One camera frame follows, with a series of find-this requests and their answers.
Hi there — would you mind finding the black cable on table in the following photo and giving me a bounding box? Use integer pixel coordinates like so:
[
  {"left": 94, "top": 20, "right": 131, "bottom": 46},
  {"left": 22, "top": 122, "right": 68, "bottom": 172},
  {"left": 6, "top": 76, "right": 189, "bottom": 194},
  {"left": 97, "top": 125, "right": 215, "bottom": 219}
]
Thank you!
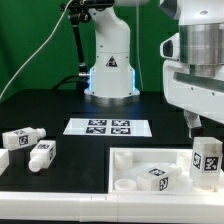
[{"left": 51, "top": 75, "right": 81, "bottom": 91}]

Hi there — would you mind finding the white front fence rail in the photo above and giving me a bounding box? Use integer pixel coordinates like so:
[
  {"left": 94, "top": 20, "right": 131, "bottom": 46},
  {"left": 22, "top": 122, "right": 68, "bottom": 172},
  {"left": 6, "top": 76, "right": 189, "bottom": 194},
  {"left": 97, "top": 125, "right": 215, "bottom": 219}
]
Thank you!
[{"left": 0, "top": 192, "right": 224, "bottom": 224}]

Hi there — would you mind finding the white left fence rail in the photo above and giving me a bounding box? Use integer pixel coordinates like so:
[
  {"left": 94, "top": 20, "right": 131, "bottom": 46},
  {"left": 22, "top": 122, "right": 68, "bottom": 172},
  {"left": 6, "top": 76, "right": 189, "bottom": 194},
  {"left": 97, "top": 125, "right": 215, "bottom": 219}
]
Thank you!
[{"left": 0, "top": 149, "right": 9, "bottom": 176}]

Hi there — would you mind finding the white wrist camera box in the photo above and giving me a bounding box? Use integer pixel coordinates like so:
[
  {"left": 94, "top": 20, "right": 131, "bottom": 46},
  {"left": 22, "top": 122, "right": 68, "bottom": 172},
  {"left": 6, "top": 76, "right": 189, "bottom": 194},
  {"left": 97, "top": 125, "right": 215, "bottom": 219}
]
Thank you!
[{"left": 160, "top": 33, "right": 180, "bottom": 60}]

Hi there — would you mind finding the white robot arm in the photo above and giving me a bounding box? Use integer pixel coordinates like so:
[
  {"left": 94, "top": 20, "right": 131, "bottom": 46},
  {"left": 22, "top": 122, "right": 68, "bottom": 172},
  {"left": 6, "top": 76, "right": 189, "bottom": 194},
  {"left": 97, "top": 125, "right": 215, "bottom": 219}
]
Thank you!
[{"left": 85, "top": 0, "right": 224, "bottom": 130}]

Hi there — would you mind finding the grey cable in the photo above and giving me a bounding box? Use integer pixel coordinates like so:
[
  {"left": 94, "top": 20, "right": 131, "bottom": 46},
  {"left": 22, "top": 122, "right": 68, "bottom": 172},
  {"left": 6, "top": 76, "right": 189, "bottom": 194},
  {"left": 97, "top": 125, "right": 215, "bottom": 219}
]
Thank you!
[{"left": 0, "top": 0, "right": 74, "bottom": 101}]

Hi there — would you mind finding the black camera stand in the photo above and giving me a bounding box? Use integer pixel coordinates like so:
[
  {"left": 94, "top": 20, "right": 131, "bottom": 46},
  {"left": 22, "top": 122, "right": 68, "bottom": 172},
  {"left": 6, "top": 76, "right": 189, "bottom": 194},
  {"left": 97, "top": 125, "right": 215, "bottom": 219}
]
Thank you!
[{"left": 68, "top": 0, "right": 90, "bottom": 91}]

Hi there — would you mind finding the white square table top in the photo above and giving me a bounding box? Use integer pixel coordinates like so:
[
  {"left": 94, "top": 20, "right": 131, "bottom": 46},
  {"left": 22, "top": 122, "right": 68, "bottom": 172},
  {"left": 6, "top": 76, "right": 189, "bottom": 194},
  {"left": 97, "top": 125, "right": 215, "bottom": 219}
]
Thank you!
[{"left": 108, "top": 148, "right": 224, "bottom": 194}]

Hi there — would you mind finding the white fence rail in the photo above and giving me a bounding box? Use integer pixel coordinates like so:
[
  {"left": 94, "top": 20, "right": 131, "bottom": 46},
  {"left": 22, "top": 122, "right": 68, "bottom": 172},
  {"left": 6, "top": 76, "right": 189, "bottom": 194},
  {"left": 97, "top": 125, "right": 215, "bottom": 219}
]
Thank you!
[
  {"left": 0, "top": 192, "right": 224, "bottom": 224},
  {"left": 0, "top": 149, "right": 9, "bottom": 176}
]

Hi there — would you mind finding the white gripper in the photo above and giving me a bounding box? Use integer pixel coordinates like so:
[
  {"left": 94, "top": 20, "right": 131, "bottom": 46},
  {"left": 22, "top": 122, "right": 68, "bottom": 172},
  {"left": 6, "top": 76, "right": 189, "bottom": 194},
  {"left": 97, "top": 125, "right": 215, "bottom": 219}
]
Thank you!
[{"left": 163, "top": 60, "right": 224, "bottom": 138}]

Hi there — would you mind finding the white marker tag sheet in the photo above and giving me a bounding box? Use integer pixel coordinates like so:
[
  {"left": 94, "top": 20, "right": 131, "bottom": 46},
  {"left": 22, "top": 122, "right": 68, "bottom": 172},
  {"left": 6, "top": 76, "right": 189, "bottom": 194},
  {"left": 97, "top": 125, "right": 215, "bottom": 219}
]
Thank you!
[{"left": 63, "top": 118, "right": 152, "bottom": 137}]

